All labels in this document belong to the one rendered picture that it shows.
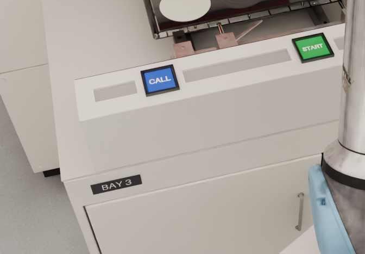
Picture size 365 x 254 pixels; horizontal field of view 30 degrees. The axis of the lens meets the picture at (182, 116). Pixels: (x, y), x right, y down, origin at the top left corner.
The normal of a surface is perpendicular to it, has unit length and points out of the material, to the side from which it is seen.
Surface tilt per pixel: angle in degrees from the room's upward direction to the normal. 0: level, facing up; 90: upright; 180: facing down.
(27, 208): 0
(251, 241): 90
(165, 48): 0
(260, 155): 90
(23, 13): 90
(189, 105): 90
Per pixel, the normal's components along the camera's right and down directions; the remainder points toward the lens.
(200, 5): -0.08, -0.66
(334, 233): -0.09, 0.22
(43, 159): 0.20, 0.73
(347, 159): -0.61, -0.51
